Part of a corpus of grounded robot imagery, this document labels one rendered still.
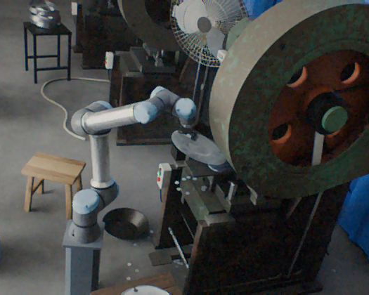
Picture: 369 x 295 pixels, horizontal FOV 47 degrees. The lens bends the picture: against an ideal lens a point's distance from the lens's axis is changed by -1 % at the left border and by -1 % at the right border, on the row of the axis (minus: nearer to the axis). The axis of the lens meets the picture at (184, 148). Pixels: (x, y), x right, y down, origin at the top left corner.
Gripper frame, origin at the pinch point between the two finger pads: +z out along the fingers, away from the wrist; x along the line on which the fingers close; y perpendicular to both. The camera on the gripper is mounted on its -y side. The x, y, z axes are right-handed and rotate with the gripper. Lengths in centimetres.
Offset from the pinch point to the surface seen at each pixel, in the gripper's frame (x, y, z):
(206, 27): -78, 24, 39
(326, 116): -10, -49, -38
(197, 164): 7.8, -0.3, 23.9
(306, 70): -25, -38, -41
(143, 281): 70, 5, 22
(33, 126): -8, 169, 151
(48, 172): 33, 94, 63
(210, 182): 13.5, -9.1, 28.8
